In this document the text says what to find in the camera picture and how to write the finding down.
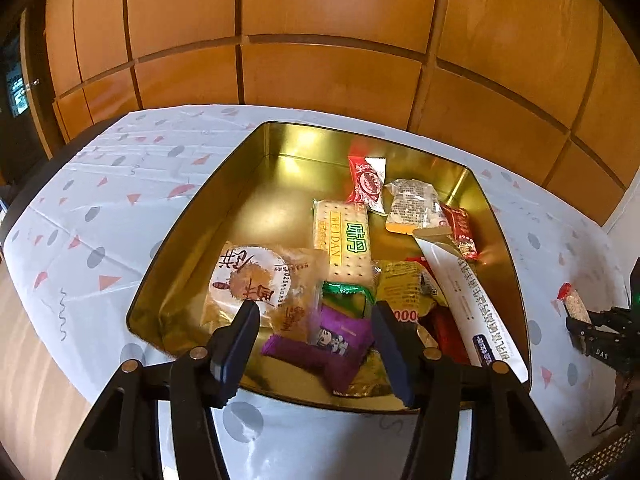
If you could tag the large red snack packet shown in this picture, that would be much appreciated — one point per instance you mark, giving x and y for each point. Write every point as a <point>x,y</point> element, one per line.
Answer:
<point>447,332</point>

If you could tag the wooden panelled wardrobe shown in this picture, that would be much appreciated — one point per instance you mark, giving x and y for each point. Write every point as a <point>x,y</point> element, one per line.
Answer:
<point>325,10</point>

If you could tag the clear packet with orange strip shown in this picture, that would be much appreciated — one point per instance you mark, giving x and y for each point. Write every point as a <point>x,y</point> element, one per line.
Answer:
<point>412,205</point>

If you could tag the gold rectangular tin box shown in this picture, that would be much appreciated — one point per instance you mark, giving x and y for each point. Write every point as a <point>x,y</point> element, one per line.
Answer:
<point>280,195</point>

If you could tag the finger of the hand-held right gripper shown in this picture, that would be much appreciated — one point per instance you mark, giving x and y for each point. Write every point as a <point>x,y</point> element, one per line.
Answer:
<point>580,331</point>
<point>607,317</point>

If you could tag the dark window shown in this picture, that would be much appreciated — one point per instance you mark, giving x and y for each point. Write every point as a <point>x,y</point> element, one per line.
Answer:
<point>15,90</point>

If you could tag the grain bar with red end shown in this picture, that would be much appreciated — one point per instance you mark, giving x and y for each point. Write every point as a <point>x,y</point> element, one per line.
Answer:
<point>572,302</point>

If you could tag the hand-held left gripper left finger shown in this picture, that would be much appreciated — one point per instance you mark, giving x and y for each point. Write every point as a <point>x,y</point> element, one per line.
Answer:
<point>234,355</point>

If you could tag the yellow seaweed snack packet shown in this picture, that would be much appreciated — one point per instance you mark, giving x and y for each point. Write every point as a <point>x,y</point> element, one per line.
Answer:
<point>400,285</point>

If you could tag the woven mesh surface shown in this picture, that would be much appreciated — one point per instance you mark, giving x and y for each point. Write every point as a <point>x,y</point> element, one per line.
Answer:
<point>610,460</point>

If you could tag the small red candy packet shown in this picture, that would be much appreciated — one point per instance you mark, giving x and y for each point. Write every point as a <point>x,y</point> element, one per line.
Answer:
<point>367,182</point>

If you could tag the round pastry packet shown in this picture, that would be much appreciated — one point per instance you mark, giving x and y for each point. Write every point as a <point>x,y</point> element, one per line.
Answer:
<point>255,285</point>

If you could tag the white patterned tablecloth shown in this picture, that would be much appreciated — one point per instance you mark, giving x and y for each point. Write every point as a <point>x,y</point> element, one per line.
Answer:
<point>125,200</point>

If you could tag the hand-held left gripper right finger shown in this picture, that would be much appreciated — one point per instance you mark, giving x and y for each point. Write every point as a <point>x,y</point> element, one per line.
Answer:
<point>395,355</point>

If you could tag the green cracker packet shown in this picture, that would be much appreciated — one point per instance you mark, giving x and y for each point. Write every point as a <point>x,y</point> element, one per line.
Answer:
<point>345,240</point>

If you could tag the purple snack packet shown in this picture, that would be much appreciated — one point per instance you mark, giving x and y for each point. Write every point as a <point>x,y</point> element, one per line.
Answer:
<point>330,345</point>

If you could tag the long white gold sachet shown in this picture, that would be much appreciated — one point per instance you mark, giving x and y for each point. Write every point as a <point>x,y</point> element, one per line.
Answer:
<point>465,300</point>

